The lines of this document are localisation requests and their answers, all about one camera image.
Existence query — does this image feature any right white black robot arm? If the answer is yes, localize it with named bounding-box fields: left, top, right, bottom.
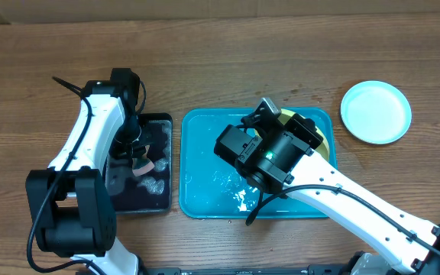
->
left=234, top=107, right=440, bottom=274

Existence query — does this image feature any black water tray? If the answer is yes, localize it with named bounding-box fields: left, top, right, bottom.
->
left=105, top=113, right=173, bottom=215

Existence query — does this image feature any pink sponge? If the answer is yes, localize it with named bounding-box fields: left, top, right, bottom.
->
left=132, top=145, right=155, bottom=176

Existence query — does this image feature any teal plastic tray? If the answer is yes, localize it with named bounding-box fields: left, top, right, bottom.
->
left=179, top=107, right=337, bottom=219

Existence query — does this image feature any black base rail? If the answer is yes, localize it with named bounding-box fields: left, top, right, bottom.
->
left=138, top=264, right=354, bottom=275

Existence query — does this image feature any light blue plate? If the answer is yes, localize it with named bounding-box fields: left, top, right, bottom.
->
left=340, top=80, right=413, bottom=145

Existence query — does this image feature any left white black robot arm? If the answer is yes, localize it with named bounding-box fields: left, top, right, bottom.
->
left=25, top=70, right=145, bottom=274

